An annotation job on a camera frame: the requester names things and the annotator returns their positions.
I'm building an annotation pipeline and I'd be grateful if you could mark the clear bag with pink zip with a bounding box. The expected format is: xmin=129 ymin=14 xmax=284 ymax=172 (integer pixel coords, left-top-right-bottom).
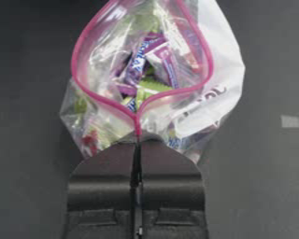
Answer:
xmin=59 ymin=0 xmax=248 ymax=164

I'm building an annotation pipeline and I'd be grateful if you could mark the green wrapped sweet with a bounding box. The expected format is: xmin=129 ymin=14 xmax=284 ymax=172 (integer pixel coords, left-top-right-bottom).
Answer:
xmin=138 ymin=77 xmax=176 ymax=95

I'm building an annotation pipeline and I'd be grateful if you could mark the purple printed wrapped sweet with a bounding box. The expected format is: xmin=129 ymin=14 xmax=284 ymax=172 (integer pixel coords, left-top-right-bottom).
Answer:
xmin=122 ymin=38 xmax=156 ymax=91

